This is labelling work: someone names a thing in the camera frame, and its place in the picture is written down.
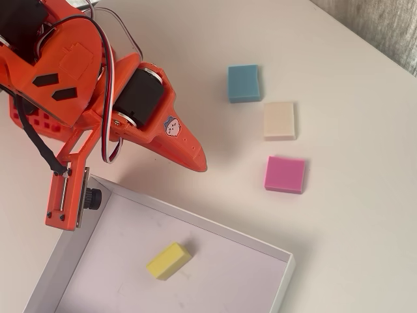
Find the grey woven carpet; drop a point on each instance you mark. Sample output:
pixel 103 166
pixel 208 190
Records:
pixel 384 26

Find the white shallow cardboard bin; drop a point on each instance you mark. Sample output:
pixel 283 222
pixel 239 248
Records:
pixel 228 277

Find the orange camera mount bracket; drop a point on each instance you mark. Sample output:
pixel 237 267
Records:
pixel 55 202

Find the grey metal plate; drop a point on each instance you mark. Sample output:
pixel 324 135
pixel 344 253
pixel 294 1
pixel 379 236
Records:
pixel 85 4

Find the orange gripper body with motor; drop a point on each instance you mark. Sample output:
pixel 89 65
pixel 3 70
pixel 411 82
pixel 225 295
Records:
pixel 138 98

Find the cartoon animal sticker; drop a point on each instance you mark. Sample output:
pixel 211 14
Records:
pixel 172 128

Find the yellow foam cuboid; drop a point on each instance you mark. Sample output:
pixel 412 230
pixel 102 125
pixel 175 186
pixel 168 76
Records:
pixel 169 261

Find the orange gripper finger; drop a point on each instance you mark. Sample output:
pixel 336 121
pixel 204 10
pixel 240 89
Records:
pixel 185 150

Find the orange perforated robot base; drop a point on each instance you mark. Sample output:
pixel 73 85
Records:
pixel 24 120

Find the blue foam cuboid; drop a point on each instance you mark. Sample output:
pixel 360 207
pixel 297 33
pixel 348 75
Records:
pixel 243 82

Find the beige foam cuboid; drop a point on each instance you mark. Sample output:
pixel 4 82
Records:
pixel 279 119

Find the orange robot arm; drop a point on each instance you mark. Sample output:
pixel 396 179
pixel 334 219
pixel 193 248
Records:
pixel 65 42

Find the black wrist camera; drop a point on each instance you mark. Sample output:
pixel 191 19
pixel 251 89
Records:
pixel 92 199

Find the pink foam cuboid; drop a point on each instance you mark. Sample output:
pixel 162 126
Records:
pixel 284 174

